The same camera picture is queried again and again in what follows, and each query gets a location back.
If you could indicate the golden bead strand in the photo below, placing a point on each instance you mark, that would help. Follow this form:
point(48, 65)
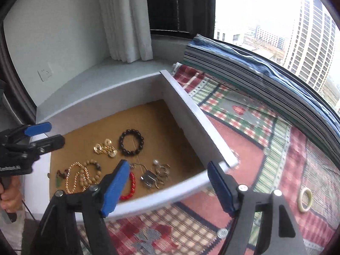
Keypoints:
point(68, 183)

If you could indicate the striped folded blanket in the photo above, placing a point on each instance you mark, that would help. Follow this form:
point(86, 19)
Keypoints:
point(239, 66)

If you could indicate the white wall socket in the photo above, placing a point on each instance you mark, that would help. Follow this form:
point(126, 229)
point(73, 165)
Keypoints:
point(45, 72)

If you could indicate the pale jade bangle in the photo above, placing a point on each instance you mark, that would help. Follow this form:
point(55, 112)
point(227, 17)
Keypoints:
point(302, 210)

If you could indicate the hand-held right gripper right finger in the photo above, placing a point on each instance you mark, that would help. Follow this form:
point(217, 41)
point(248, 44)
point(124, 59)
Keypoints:
point(220, 186)

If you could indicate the tall high-rise building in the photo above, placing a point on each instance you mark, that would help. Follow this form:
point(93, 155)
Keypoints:
point(308, 45)

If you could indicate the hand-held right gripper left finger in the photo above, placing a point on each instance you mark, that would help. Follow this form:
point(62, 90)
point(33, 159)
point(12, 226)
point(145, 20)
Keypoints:
point(117, 188)

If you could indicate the white cardboard box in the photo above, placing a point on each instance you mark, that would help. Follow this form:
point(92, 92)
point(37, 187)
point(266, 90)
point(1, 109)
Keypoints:
point(180, 111)

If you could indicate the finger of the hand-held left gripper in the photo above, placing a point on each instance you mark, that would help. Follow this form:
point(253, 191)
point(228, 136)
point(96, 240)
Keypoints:
point(53, 141)
point(37, 128)

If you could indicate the patchwork checked blanket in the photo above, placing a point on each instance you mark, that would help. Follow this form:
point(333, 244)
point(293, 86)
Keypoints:
point(279, 151)

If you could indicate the low wide building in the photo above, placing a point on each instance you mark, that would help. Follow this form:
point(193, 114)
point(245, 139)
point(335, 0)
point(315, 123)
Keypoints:
point(269, 37)

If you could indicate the pale curtain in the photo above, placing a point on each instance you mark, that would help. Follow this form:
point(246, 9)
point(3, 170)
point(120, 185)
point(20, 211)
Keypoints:
point(124, 18)

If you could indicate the green pendant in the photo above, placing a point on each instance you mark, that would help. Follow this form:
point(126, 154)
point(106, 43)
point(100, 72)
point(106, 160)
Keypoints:
point(59, 176)

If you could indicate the dark window screen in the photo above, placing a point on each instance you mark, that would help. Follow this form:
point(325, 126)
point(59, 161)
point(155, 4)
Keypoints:
point(180, 5)

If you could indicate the pile of silver jewellery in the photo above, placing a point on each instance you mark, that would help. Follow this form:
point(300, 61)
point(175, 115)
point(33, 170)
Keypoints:
point(147, 178)

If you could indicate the person's left hand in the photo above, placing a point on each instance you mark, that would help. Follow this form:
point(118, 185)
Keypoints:
point(12, 199)

